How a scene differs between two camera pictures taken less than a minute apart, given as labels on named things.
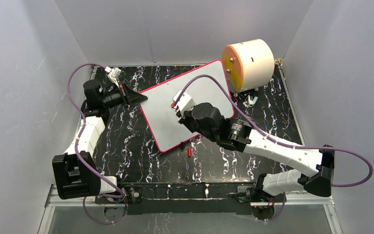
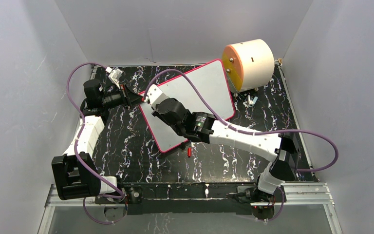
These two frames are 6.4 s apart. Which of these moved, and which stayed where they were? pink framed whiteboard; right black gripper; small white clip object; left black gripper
Moved: right black gripper
Stayed: left black gripper; small white clip object; pink framed whiteboard
